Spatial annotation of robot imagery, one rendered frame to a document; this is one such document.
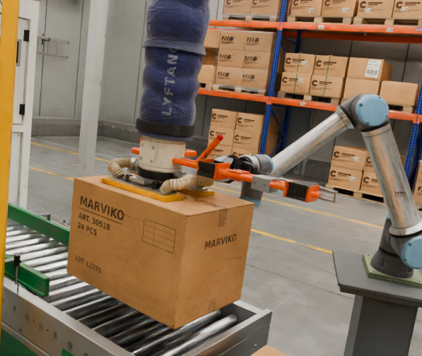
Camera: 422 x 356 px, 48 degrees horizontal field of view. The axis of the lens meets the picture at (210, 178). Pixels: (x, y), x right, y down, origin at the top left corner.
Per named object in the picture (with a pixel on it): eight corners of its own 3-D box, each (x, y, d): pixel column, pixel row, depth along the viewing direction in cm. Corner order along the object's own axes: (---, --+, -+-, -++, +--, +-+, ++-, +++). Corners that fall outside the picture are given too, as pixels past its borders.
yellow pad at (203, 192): (136, 179, 198) (137, 167, 197) (152, 178, 206) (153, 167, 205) (198, 198, 178) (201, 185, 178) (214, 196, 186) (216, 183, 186)
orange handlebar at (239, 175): (109, 149, 195) (110, 140, 195) (159, 148, 220) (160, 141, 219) (314, 201, 142) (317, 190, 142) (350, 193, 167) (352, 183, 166)
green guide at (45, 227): (-34, 198, 323) (-33, 186, 321) (-19, 197, 331) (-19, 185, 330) (126, 273, 230) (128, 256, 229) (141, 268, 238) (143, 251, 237)
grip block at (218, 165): (194, 175, 167) (196, 159, 166) (211, 174, 175) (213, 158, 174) (213, 180, 162) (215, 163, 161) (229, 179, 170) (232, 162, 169)
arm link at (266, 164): (271, 180, 197) (278, 157, 194) (256, 182, 187) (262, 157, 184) (253, 173, 202) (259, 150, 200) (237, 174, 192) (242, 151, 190)
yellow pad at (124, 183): (100, 182, 183) (102, 169, 182) (119, 181, 191) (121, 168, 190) (165, 203, 163) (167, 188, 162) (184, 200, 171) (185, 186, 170)
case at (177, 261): (66, 273, 193) (73, 176, 186) (137, 254, 224) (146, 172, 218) (174, 330, 157) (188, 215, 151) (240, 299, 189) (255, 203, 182)
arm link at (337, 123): (361, 86, 202) (235, 177, 215) (369, 87, 190) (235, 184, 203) (376, 107, 204) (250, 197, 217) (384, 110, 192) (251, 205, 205)
